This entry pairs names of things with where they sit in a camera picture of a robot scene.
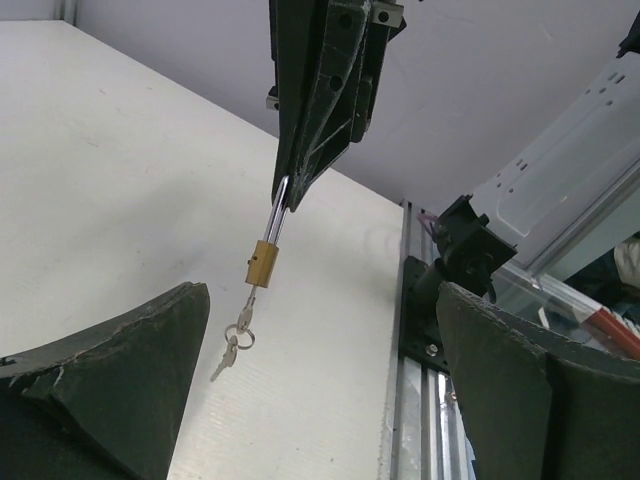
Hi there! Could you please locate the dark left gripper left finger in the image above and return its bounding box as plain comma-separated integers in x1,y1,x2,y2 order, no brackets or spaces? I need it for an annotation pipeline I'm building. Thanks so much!
1,282,210,479

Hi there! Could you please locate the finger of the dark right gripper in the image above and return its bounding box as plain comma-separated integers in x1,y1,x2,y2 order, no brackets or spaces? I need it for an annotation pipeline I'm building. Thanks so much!
287,1,405,211
269,0,325,200

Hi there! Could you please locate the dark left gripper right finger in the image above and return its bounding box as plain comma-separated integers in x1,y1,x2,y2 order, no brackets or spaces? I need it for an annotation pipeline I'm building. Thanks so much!
436,282,639,479

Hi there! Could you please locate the small brass long-shackle padlock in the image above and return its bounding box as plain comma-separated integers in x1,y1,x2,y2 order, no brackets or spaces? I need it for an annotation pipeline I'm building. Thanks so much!
210,176,289,382

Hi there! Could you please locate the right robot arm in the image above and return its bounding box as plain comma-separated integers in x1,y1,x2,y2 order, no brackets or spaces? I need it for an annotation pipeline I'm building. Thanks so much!
265,1,639,302

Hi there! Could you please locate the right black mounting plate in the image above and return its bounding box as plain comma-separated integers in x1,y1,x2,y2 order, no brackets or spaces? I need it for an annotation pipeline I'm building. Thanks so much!
399,256,449,375

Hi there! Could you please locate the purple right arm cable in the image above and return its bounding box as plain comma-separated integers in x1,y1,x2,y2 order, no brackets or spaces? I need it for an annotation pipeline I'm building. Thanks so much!
415,212,441,239

